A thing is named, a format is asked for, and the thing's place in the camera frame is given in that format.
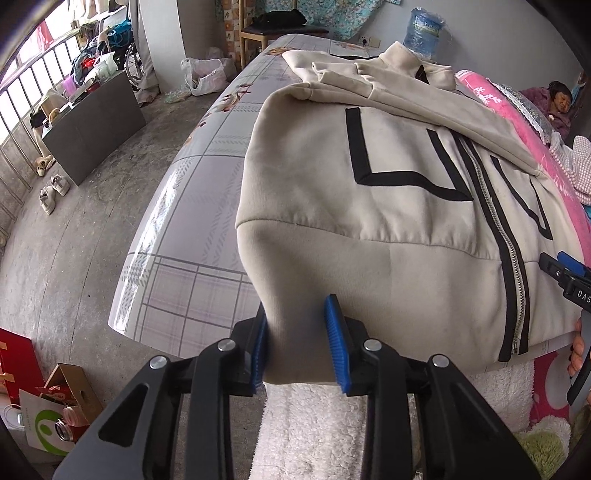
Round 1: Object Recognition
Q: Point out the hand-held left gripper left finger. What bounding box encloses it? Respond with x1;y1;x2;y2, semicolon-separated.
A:
53;305;269;480

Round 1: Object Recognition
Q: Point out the person's right hand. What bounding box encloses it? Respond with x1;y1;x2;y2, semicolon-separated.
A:
569;318;588;377

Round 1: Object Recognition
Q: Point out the black bag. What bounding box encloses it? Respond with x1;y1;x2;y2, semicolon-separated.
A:
253;9;308;27

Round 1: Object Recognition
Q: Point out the beige zip jacket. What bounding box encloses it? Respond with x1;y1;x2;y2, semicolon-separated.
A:
235;41;587;386

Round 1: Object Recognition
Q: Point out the grey cabinet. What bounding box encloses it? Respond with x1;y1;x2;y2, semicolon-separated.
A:
41;71;146;185

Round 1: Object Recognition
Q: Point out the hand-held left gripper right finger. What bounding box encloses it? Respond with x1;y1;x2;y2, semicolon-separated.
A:
323;294;541;480

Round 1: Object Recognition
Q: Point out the teal floral hanging cloth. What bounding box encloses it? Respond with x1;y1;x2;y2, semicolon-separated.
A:
259;0;402;41

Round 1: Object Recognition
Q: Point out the blue water bottle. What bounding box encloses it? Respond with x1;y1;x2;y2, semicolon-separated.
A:
403;7;441;61

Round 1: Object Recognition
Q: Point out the wheelchair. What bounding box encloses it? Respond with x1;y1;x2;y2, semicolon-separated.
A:
108;21;148;90

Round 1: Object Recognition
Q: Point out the white fluffy blanket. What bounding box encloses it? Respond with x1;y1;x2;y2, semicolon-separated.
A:
256;360;536;480

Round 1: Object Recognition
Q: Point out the white plastic bag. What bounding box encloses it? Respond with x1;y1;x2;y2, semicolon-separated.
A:
181;46;236;97

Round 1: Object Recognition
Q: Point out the brown cardboard box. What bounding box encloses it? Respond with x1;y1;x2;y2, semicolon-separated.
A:
34;364;103;428

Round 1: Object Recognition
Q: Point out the pink leaf print blanket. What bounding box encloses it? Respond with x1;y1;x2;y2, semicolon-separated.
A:
455;69;591;428

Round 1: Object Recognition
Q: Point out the grey lace trimmed pillow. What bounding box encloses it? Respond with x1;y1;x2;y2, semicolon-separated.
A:
492;80;561;144

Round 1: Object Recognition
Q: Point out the patterned cardboard panel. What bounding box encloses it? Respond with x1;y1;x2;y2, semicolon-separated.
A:
222;0;242;47

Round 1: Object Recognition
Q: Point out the wooden chair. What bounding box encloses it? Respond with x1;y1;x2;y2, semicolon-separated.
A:
239;0;329;65

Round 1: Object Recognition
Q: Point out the pink white checked cloth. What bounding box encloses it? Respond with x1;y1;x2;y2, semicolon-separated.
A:
549;136;591;204

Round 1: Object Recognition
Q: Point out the metal balcony railing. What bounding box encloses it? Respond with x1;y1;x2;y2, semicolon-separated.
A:
0;32;88;250

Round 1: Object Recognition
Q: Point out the green fluffy cloth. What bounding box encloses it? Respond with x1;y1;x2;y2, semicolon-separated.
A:
515;415;575;480

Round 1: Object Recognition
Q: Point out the white paper bag green logo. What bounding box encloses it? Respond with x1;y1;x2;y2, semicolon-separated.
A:
18;390;90;455

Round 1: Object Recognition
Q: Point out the pile of clothes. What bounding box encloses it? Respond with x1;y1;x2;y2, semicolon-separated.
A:
71;28;125;88

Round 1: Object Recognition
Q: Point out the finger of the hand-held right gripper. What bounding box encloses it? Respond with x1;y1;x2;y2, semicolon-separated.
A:
538;251;568;296
556;250;591;281

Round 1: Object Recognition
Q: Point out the red box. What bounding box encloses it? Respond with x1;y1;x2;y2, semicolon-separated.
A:
0;328;35;402

